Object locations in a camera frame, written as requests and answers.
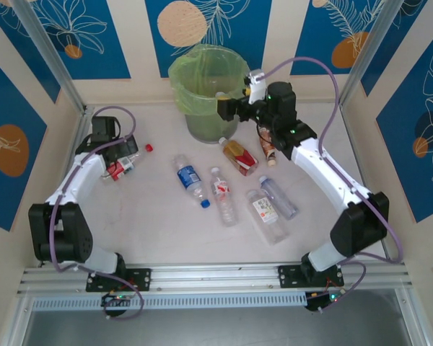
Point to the small lit circuit board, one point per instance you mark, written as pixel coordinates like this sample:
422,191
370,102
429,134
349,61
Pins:
117,298
317,301

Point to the aluminium frame post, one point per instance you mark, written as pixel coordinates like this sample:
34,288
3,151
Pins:
51,54
368,54

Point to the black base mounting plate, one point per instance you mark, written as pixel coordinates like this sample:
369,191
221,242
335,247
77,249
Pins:
140,279
288,277

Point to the amber tea bottle red label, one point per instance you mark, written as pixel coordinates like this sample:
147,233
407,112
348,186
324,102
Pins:
238,155

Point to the clear bottle with red label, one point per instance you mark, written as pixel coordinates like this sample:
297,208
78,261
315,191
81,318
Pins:
118,170

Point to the red bottle cap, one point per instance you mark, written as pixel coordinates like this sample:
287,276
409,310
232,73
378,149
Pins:
149,147

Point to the grey metal shelf panel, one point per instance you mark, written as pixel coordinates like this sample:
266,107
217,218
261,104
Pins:
216,328

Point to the translucent grey waste bin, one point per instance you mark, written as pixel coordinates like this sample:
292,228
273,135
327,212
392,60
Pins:
213,126

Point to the green plastic bin liner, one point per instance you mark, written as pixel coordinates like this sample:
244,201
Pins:
187,83

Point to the clear bottle with blue label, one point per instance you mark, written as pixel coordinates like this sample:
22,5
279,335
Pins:
187,176

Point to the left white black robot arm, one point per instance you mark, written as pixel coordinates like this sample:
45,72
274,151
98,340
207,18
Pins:
75,180

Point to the brown drink bottle beige cap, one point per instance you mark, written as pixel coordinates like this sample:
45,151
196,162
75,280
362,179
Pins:
268,148

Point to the clear bottle red white label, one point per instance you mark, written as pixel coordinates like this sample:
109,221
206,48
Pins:
222,189

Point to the bluish clear plastic bottle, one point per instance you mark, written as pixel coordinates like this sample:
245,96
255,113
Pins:
279,198

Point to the long aluminium base rail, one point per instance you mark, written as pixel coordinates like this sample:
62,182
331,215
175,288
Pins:
216,275

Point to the clear bottle with white label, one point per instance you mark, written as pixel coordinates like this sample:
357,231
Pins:
265,212

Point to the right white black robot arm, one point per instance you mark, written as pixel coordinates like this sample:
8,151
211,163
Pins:
321,169

